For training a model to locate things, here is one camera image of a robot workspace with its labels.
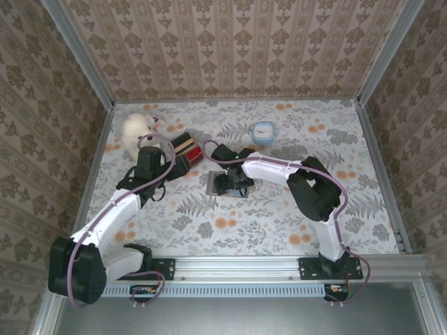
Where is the aluminium left corner post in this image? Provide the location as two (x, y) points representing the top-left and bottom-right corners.
(44, 0), (117, 110)

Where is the grey metal cabinet top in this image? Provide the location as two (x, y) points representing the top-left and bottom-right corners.
(33, 278), (447, 335)

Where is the black wired connector box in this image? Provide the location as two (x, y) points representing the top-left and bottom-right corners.
(323, 283), (351, 303)
(129, 284), (159, 304)

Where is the aluminium right corner post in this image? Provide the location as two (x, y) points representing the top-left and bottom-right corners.
(355, 0), (410, 105)

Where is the white plush bear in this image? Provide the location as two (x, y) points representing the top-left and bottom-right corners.
(121, 113), (168, 161)

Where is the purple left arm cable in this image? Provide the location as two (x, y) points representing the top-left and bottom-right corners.
(67, 133), (177, 310)

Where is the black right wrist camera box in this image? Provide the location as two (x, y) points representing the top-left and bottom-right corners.
(212, 143), (239, 165)

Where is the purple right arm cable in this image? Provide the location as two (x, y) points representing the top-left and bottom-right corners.
(202, 139), (372, 308)

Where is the beige striped card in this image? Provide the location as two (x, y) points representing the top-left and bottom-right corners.
(170, 131), (198, 156)

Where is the aluminium rail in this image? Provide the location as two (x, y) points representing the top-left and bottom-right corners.
(65, 103), (118, 258)
(354, 99), (413, 255)

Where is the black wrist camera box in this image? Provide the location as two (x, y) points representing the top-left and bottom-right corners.
(135, 146), (166, 177)
(212, 143), (239, 165)

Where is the aluminium front beam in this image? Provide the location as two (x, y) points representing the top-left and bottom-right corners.
(52, 254), (431, 282)

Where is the aluminium left side rail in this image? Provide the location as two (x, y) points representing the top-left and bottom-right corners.
(65, 103), (118, 258)

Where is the aluminium right side rail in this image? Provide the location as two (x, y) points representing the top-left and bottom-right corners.
(354, 99), (413, 255)

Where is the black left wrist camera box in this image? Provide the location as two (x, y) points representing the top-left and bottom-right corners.
(135, 146), (166, 177)

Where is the grey slotted cable duct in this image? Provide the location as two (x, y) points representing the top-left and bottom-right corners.
(64, 283), (328, 298)

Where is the aluminium corner post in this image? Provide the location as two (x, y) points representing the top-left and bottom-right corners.
(44, 0), (117, 110)
(355, 0), (410, 105)

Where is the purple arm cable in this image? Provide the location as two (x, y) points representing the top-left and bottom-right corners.
(202, 139), (372, 308)
(67, 133), (177, 310)

